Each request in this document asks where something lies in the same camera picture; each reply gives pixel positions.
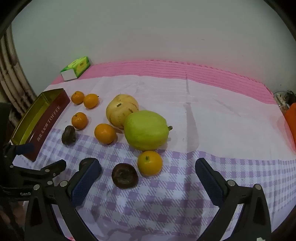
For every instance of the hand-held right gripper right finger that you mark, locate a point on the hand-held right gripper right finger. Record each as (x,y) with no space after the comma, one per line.
(210,183)

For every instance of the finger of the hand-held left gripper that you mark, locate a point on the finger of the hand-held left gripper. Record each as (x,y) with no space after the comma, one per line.
(48,170)
(25,148)

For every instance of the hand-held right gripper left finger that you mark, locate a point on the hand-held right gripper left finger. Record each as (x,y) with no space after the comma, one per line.
(85,183)

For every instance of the gold and dark red tin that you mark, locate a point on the gold and dark red tin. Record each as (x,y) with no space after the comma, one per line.
(49,120)

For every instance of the dark brown round fruit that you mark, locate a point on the dark brown round fruit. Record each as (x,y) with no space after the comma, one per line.
(124,175)
(68,135)

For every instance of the small orange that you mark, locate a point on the small orange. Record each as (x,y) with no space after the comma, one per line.
(91,101)
(78,97)
(79,120)
(105,133)
(149,163)

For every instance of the green apple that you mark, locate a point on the green apple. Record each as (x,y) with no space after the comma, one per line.
(146,130)

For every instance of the yellow pear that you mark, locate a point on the yellow pear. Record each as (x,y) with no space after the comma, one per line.
(119,110)

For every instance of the white pipe bundle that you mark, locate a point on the white pipe bundle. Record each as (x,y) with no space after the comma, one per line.
(12,76)

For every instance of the green tissue box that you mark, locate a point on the green tissue box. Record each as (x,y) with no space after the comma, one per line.
(78,66)

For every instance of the orange plastic object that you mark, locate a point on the orange plastic object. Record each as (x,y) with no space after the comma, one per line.
(291,125)

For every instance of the pink ribbed mat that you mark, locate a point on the pink ribbed mat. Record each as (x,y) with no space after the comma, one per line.
(208,74)

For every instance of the clear glass jar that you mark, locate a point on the clear glass jar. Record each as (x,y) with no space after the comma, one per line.
(282,99)

